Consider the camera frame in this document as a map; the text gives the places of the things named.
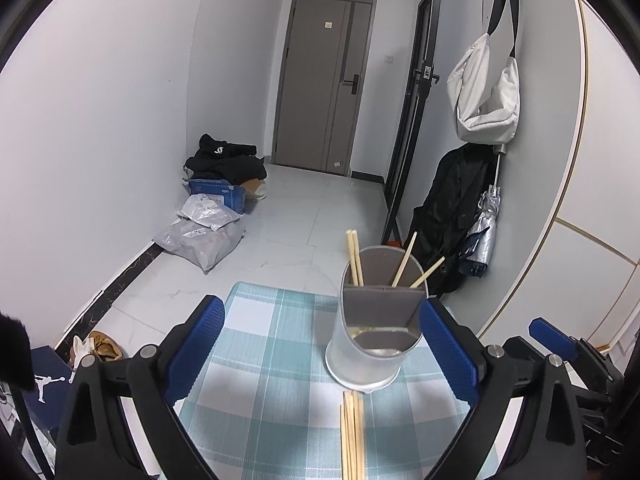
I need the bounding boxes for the wooden chopstick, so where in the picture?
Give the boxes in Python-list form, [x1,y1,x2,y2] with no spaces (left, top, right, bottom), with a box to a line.
[391,231,418,288]
[351,229,365,287]
[409,256,446,289]
[346,231,360,287]

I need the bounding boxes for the white shoulder bag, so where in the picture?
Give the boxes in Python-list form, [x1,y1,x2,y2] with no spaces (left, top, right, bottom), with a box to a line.
[446,0,522,145]

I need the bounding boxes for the black hanging jacket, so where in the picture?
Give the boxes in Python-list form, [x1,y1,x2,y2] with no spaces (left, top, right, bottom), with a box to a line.
[410,146,501,297]

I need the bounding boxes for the pile of black clothes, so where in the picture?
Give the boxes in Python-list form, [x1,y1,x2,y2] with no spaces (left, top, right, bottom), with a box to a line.
[184,133,268,183]

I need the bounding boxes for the pile of wooden chopsticks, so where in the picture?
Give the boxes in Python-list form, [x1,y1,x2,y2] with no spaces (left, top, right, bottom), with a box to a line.
[340,389,365,480]

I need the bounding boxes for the white plastic parcel bag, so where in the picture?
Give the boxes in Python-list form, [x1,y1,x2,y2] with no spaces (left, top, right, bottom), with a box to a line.
[177,194,243,232]

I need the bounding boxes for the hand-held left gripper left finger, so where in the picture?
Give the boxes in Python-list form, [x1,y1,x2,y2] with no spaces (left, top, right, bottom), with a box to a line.
[55,295,226,480]

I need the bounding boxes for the brown shoe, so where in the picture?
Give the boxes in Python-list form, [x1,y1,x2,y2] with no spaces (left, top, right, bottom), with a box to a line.
[87,331,126,361]

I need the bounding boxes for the navy shoe box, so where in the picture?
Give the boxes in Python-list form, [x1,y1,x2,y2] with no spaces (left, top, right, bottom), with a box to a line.
[25,344,76,441]

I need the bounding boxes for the brown cardboard box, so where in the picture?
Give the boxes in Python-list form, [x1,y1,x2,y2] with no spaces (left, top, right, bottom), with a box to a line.
[242,177,268,201]

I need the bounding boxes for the blue cardboard box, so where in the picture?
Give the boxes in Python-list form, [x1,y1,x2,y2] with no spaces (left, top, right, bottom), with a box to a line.
[188,178,247,214]

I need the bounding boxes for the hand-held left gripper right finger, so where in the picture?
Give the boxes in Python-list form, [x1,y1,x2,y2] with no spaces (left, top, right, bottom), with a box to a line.
[418,298,587,480]

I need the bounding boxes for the black metal door frame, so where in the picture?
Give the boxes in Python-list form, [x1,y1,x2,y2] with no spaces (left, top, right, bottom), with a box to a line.
[382,0,446,248]

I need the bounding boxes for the grey plastic parcel bag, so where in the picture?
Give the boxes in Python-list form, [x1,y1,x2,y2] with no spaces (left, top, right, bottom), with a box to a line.
[152,220,247,275]

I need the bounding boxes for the white wardrobe with gold trim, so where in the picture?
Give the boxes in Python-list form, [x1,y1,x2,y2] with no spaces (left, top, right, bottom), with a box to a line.
[480,0,640,356]

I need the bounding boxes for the grey entrance door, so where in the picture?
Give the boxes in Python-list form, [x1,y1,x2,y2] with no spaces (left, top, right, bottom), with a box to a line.
[272,0,377,177]

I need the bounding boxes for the silver folded umbrella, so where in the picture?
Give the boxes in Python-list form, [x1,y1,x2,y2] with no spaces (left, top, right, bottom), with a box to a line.
[460,142,506,277]

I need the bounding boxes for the white utensil holder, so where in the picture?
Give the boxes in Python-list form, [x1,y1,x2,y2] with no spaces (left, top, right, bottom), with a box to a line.
[325,246,431,394]

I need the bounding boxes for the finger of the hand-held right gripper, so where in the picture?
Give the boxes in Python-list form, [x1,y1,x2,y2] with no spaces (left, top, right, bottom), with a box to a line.
[501,336,581,391]
[529,317,613,386]

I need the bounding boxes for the white socks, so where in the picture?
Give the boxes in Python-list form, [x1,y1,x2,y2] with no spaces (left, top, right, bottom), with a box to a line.
[70,335,98,368]

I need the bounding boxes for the blue plaid table mat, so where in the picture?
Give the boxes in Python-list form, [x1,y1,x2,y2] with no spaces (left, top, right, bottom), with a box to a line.
[177,281,501,480]

